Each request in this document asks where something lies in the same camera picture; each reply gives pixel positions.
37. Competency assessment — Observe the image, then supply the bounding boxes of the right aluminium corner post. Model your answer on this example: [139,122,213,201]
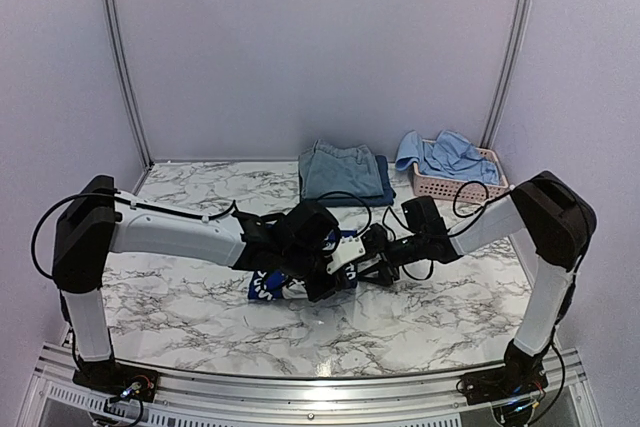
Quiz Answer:
[480,0,533,149]

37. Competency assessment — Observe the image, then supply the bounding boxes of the aluminium corner post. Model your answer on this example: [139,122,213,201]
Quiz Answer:
[480,0,533,149]
[102,0,154,170]

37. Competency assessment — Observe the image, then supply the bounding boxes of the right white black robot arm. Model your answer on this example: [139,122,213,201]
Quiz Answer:
[356,171,597,402]

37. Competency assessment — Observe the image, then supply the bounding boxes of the light blue shirt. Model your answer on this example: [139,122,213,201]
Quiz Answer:
[395,130,500,185]

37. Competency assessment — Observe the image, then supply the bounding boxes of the folded light blue jeans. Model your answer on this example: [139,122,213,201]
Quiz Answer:
[298,140,384,199]

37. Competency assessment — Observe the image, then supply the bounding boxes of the pink perforated plastic basket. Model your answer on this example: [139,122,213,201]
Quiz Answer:
[409,148,509,204]

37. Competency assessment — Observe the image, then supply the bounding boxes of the aluminium front rail frame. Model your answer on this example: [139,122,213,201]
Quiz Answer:
[16,344,603,426]

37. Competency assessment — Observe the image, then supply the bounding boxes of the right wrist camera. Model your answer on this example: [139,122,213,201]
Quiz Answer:
[401,196,447,237]

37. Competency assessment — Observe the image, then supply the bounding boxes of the royal blue printed t-shirt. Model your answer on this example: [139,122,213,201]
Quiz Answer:
[246,229,361,304]

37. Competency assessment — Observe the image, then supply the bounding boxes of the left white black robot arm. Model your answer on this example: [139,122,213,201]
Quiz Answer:
[29,175,362,392]

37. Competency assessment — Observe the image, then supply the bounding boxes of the left aluminium corner post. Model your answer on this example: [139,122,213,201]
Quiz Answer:
[102,0,154,170]

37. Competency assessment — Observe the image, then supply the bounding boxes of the folded dark blue garment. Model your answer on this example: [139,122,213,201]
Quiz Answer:
[299,155,396,207]

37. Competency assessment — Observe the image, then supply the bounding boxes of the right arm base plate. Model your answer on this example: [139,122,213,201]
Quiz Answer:
[456,367,548,405]

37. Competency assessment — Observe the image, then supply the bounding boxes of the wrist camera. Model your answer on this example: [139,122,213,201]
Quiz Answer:
[326,237,365,275]
[401,196,447,237]

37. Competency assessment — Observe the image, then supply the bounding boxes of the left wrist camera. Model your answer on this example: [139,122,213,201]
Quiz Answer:
[326,237,365,275]

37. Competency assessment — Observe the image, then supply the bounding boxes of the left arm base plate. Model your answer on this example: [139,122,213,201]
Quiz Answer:
[72,361,159,402]

